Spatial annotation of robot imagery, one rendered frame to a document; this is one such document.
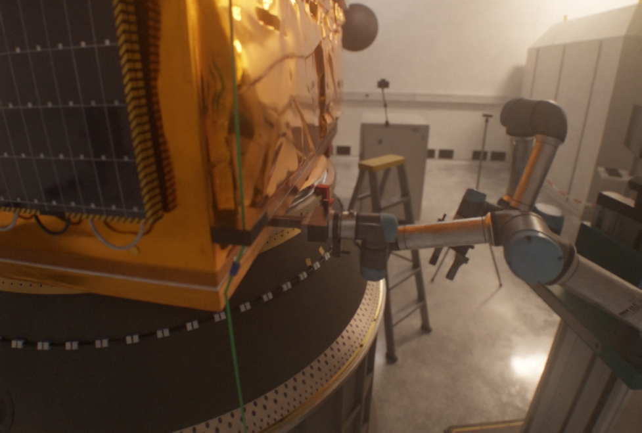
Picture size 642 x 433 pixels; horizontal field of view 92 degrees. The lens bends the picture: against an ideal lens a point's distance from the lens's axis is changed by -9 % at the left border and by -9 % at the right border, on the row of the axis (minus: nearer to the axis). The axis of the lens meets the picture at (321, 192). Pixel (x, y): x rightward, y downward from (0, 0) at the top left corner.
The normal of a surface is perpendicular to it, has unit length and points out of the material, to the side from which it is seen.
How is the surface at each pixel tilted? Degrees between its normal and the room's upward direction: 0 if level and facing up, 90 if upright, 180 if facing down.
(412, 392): 0
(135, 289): 90
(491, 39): 90
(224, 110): 95
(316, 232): 90
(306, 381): 43
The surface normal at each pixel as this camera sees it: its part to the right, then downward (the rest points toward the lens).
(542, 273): -0.48, 0.24
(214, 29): 0.66, 0.14
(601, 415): -1.00, 0.01
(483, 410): 0.00, -0.94
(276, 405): 0.42, -0.50
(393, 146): -0.14, 0.33
